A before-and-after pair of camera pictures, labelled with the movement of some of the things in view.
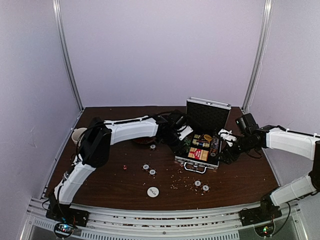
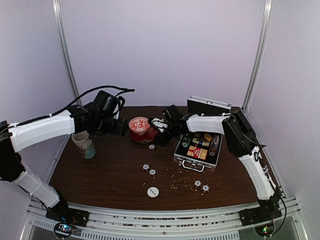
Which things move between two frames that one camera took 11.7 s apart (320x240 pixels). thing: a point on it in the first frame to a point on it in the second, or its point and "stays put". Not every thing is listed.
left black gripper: x=179 y=149 to x=121 y=128
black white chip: x=146 y=167 stays put
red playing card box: x=198 y=154 stays put
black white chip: x=152 y=172 stays put
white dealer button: x=153 y=192 stays put
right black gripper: x=224 y=152 to x=163 y=140
